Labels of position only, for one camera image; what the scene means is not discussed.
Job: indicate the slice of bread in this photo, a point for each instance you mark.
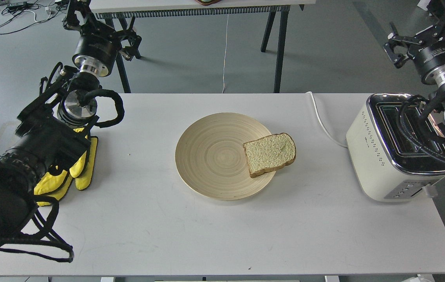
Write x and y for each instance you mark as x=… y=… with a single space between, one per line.
x=269 y=153

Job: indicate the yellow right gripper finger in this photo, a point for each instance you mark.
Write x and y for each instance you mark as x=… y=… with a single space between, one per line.
x=55 y=186

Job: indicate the white background table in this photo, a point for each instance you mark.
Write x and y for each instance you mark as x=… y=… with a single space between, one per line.
x=122 y=9

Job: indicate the round bamboo plate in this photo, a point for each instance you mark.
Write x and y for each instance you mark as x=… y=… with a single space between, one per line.
x=210 y=156

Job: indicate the cream and chrome toaster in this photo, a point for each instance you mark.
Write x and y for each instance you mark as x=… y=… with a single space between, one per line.
x=389 y=167

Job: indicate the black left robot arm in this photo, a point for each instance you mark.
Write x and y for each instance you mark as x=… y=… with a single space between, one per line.
x=55 y=129

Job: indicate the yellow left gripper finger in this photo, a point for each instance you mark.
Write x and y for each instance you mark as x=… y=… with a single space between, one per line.
x=83 y=169

